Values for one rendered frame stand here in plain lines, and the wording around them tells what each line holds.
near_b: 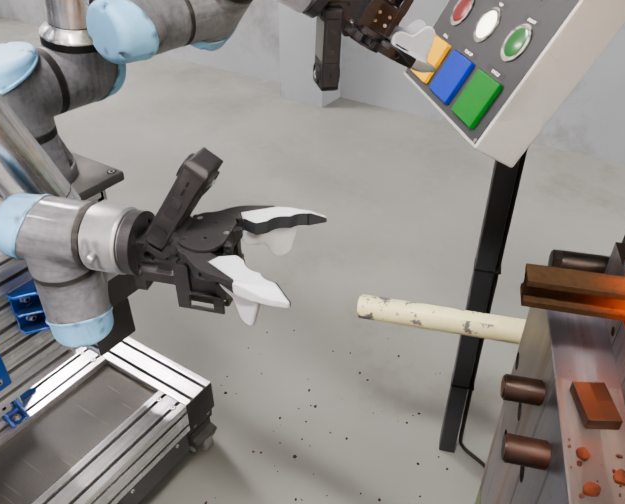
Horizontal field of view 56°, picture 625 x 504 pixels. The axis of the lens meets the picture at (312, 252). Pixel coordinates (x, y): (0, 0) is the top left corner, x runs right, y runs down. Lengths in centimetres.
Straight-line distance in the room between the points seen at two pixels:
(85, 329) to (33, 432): 83
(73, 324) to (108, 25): 35
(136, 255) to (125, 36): 25
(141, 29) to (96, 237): 25
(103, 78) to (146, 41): 42
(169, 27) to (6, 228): 30
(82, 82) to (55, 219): 51
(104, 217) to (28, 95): 48
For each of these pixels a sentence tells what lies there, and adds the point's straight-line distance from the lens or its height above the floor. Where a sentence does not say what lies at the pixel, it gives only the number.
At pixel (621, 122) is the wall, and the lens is 325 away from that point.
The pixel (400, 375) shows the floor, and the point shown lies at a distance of 185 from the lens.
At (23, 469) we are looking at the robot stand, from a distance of 151.
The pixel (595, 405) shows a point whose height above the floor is 93.
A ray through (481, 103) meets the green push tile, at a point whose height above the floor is 101.
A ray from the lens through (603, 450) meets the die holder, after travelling 58.
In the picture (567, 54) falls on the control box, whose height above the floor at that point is 109.
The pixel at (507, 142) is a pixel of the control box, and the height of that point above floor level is 97.
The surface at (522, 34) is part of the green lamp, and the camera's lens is 96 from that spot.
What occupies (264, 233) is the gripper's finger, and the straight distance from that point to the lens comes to 64.
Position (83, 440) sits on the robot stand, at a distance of 151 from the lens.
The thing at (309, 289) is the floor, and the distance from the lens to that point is 213.
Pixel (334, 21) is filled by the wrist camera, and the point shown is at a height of 114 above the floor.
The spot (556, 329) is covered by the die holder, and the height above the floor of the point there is 91.
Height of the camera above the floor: 134
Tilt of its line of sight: 36 degrees down
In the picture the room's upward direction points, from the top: straight up
